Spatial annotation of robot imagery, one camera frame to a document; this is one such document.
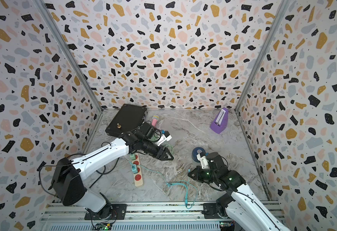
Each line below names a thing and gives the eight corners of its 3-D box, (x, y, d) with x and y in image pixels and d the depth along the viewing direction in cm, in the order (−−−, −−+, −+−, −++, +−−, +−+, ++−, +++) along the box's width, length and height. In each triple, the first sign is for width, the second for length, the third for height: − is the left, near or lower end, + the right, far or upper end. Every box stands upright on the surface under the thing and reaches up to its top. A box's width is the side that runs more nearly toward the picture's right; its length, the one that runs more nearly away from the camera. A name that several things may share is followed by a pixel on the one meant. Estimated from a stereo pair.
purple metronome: (219, 135, 108) (225, 119, 94) (211, 129, 112) (216, 112, 98) (226, 128, 113) (233, 112, 98) (218, 123, 116) (224, 106, 102)
